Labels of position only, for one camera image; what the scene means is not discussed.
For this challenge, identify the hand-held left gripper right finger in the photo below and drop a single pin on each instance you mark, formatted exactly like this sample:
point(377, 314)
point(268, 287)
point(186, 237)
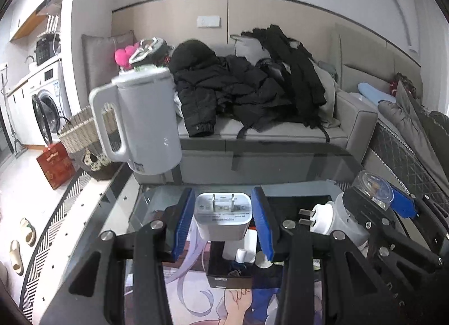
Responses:
point(261, 219)

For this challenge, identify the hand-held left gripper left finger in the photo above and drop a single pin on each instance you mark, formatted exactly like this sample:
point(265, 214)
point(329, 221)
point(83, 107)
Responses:
point(182, 219)

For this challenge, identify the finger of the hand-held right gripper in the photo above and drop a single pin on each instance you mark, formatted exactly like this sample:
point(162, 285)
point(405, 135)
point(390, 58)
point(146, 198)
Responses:
point(363, 211)
point(403, 202)

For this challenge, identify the white round plug-in device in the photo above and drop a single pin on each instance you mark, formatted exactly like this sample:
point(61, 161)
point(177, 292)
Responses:
point(326, 223)

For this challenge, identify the large white charger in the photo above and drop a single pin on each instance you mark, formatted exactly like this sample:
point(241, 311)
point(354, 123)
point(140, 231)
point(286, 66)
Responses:
point(222, 226)

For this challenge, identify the small white charger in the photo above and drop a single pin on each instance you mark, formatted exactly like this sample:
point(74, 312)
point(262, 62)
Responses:
point(231, 246)

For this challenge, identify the black cardboard box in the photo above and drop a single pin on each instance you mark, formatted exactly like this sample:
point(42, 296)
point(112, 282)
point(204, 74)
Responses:
point(217, 265)

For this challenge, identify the grey bed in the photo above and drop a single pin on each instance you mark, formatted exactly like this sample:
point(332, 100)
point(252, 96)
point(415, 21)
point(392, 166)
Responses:
point(396, 149)

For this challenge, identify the grey sofa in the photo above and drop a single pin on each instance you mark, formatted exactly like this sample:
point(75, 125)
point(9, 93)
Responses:
point(354, 125)

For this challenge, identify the printed cartoon desk mat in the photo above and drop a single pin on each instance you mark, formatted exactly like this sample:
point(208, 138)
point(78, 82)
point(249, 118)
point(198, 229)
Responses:
point(228, 304)

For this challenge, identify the black white patterned bowl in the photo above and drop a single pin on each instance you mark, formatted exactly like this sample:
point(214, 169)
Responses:
point(98, 167)

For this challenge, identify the white electric kettle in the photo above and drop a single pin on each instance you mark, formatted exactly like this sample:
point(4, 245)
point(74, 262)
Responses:
point(147, 118)

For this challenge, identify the grey garment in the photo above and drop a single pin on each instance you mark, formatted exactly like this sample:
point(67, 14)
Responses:
point(331, 100)

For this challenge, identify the red patterned pillow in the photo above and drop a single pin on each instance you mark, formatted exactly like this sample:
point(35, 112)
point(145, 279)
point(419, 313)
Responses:
point(403, 83)

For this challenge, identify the striped herringbone rug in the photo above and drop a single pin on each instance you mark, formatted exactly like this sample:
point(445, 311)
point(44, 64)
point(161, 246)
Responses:
point(52, 226)

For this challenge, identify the black puffer jacket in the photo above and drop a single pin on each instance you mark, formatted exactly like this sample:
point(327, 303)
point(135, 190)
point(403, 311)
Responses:
point(210, 86)

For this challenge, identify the red gift bag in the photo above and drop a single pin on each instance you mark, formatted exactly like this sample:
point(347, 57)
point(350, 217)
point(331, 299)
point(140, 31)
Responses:
point(56, 167)

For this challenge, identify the wicker basket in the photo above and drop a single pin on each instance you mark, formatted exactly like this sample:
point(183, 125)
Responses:
point(77, 132)

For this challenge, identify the black clothes pile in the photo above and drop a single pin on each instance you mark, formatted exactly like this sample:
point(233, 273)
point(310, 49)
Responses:
point(298, 76)

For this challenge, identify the beige slipper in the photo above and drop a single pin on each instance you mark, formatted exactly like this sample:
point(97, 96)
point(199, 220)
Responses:
point(17, 256)
point(28, 232)

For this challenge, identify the grey black helmet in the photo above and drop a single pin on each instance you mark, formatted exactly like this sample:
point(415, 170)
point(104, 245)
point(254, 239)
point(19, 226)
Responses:
point(151, 49)

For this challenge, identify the pink plush toy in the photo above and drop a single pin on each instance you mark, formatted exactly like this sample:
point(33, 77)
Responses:
point(122, 56)

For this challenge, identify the light grey cushion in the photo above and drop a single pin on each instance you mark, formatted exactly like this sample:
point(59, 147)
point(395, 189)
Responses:
point(245, 46)

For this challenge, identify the white washing machine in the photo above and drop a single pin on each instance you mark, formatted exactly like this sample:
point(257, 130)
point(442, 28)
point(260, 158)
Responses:
point(49, 79)

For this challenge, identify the white base cabinet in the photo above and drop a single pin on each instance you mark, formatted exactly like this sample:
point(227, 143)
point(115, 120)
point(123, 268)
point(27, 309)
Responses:
point(19, 114)

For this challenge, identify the black countertop appliance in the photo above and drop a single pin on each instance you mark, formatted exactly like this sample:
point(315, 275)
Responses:
point(45, 49)

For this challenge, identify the white router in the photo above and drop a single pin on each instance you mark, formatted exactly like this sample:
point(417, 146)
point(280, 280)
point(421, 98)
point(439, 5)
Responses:
point(52, 25)

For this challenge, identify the white wall switch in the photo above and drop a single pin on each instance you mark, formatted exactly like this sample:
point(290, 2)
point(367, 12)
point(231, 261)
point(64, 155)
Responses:
point(208, 21)

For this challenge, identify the white wall cabinet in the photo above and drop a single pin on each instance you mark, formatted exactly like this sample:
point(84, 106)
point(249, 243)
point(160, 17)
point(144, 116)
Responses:
point(28, 12)

